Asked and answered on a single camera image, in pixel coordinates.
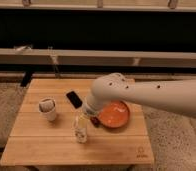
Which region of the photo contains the dark red snack packet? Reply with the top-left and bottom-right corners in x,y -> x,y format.
90,117 -> 100,127

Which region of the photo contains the small white patterned bottle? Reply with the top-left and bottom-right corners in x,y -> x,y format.
74,122 -> 88,143

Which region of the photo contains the black smartphone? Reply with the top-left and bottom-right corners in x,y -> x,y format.
66,91 -> 83,109

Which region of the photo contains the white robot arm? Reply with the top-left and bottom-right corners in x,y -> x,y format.
74,73 -> 196,130

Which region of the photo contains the orange round plate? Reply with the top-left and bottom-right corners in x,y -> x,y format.
98,101 -> 130,128

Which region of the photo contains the wooden table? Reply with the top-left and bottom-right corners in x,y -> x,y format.
0,79 -> 154,166

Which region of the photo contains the white cup with contents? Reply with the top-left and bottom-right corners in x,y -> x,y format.
38,98 -> 57,121

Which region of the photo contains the long grey bench rail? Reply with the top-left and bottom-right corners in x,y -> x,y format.
0,47 -> 196,68

